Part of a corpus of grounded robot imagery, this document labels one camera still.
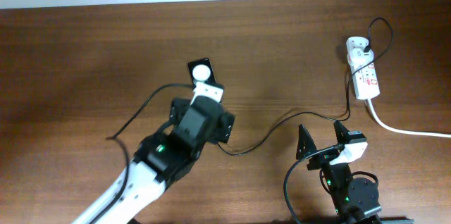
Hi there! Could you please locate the white usb charger adapter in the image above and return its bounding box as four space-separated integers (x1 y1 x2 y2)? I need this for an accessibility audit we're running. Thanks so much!
347 48 374 66

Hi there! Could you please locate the white power strip cord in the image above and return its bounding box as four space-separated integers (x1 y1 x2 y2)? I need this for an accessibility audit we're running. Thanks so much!
365 98 451 139

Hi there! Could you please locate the black charger cable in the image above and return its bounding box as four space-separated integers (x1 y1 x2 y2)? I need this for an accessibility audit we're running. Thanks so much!
215 17 394 157

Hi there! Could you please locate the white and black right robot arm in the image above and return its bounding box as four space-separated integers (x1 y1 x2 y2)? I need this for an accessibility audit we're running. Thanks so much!
296 121 382 223

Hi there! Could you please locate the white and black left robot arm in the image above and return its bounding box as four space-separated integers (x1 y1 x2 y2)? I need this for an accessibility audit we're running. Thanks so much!
74 96 227 223

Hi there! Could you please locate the white power strip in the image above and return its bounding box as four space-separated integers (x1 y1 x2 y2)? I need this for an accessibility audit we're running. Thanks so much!
346 37 380 100

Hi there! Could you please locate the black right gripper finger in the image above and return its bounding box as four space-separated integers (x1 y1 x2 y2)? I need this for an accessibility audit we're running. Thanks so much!
333 120 349 144
296 124 317 160

